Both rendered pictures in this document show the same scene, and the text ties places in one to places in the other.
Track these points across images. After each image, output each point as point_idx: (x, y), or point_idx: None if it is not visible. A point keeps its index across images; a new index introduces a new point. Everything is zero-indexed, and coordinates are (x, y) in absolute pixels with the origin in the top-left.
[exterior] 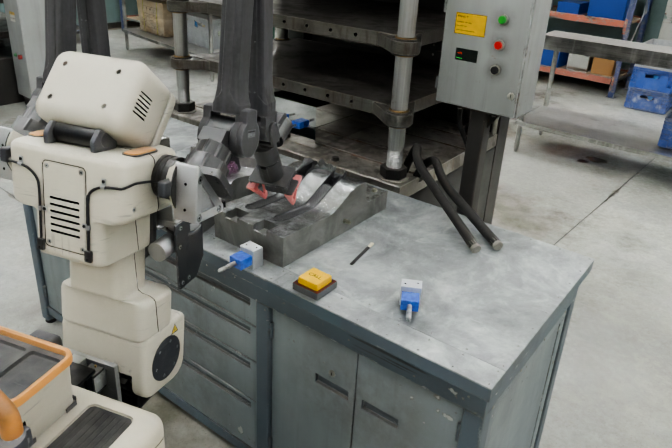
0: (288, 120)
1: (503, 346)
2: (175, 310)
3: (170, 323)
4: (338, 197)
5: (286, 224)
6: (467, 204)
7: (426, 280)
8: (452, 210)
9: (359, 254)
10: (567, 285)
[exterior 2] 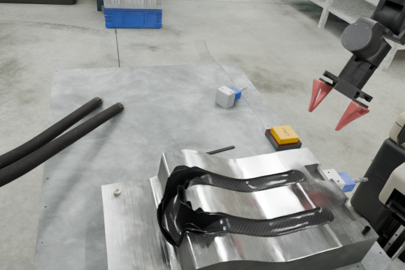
0: (351, 25)
1: (204, 68)
2: (402, 172)
3: (404, 162)
4: (212, 161)
5: (295, 163)
6: (59, 121)
7: (192, 109)
8: (92, 119)
9: (217, 151)
10: (111, 69)
